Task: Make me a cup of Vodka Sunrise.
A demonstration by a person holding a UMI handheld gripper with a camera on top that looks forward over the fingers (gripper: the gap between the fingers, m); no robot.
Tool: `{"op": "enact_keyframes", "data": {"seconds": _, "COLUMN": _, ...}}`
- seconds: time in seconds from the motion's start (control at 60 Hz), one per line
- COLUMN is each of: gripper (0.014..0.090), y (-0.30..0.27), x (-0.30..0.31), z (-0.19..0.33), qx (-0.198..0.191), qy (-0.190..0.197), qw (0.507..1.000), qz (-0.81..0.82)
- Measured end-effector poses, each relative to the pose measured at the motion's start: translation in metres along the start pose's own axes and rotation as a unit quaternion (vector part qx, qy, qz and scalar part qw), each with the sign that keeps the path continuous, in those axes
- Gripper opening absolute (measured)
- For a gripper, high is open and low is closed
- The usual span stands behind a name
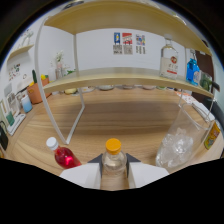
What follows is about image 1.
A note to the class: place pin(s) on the clear glass with ice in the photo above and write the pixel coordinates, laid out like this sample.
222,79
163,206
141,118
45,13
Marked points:
176,150

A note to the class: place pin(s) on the yellow soda can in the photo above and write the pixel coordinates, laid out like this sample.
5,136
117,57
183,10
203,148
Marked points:
212,135

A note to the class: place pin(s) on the green potted plant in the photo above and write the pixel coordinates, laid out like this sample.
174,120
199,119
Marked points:
68,71

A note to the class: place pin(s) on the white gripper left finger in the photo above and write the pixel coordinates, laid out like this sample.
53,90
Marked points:
81,175

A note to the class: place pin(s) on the red liquid bottle white cap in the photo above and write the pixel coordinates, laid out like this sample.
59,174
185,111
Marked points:
65,156

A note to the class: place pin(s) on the black bag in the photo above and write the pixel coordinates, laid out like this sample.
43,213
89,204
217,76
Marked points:
3,136

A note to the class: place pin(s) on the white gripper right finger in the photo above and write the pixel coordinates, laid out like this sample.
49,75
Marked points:
146,173

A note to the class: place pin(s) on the clear bottle orange cap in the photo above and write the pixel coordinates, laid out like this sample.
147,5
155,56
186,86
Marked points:
114,160

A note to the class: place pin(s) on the green glass jar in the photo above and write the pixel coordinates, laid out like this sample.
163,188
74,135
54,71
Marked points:
206,82

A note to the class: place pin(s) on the clear bottle red label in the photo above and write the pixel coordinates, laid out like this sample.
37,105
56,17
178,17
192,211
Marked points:
169,65

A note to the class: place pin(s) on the orange storage basket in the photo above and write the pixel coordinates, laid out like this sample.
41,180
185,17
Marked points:
36,93

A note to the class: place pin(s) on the blue liquid bottle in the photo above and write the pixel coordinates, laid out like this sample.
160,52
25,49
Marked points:
192,71

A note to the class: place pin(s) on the two-tier wooden shelf rack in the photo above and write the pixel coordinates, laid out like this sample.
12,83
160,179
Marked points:
126,78

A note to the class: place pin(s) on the wooden wall shelf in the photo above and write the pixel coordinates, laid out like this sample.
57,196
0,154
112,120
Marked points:
20,50

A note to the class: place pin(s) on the white tray with green cup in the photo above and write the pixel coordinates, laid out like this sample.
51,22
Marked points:
16,124

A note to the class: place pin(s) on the light blue cup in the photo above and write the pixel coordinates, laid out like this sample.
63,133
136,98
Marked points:
26,105

